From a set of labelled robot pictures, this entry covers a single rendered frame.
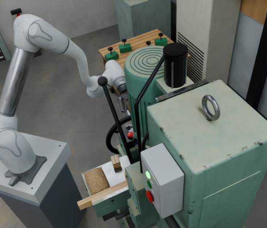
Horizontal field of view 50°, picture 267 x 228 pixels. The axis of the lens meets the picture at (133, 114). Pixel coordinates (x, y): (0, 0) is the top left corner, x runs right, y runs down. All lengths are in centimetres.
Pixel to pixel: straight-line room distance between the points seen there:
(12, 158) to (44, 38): 62
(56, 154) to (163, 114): 114
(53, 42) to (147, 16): 192
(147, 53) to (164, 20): 250
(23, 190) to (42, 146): 29
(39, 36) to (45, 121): 167
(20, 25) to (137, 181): 106
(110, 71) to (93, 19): 238
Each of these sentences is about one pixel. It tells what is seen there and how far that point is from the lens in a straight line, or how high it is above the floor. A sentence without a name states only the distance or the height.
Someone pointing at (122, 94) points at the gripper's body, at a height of 83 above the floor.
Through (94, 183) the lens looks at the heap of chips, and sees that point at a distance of 130.
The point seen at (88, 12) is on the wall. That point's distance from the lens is 413.
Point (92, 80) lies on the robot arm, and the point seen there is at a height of 89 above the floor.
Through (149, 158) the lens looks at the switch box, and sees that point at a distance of 66.
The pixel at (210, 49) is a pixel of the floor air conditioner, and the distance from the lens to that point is 260.
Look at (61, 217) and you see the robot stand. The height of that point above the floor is 30.
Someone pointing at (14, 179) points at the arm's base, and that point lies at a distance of 171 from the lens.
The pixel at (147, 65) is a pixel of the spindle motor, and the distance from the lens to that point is 86.
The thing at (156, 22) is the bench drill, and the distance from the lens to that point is 336.
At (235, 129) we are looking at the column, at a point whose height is 152.
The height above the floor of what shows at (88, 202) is 93.
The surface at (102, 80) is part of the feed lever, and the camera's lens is 96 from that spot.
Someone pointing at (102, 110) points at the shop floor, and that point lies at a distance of 294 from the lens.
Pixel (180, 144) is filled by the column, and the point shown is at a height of 152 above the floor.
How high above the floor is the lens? 201
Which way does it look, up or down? 45 degrees down
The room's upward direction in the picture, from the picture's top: 8 degrees counter-clockwise
